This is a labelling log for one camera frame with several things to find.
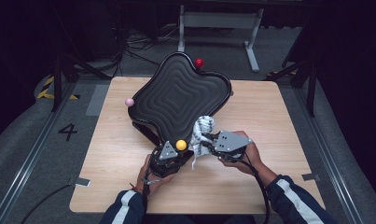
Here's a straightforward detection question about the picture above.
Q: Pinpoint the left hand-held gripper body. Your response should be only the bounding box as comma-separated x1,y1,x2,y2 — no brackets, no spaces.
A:
150,140,189,178

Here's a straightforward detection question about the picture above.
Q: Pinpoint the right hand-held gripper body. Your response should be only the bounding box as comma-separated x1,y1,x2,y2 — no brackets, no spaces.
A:
208,130,254,162

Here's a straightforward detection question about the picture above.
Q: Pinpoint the white dotted cloth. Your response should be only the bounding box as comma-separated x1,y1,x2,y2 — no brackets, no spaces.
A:
188,115,216,171

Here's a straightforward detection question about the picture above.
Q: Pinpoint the black wavy tray stand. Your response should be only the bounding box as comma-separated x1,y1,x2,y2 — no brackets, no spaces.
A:
124,50,233,164

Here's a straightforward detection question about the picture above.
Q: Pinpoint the person's right hand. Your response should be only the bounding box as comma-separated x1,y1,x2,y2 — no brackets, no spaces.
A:
218,131,264,176

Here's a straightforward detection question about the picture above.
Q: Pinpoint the grey tape piece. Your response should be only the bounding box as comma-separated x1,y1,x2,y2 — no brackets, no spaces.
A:
67,176,91,189
301,173,321,182

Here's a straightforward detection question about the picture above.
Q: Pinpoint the black tripod stand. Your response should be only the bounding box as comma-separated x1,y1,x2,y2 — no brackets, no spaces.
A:
49,46,112,113
264,55,317,118

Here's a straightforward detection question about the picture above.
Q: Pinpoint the left hand-held gripper cable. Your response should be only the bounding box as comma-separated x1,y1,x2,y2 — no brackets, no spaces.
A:
141,167,153,213

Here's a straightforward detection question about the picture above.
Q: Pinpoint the hand-held gripper cable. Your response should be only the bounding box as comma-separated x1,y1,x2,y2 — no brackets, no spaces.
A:
141,167,153,213
238,155,271,224

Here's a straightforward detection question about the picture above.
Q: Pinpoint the right hand-held gripper cable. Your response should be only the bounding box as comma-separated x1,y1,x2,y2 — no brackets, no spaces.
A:
238,155,271,224

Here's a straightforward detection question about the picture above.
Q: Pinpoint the aluminium floor rail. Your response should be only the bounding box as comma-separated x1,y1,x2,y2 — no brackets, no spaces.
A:
296,88,367,224
0,82,79,224

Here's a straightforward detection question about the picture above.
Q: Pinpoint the grey metal stand frame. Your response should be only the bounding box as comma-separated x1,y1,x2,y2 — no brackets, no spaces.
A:
176,4,265,73

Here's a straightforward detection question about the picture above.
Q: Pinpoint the tangle of black floor cables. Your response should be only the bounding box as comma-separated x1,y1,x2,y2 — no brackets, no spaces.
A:
95,18,184,78

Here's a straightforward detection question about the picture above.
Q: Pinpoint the black floor cable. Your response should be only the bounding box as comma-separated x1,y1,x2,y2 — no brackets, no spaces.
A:
19,183,77,224

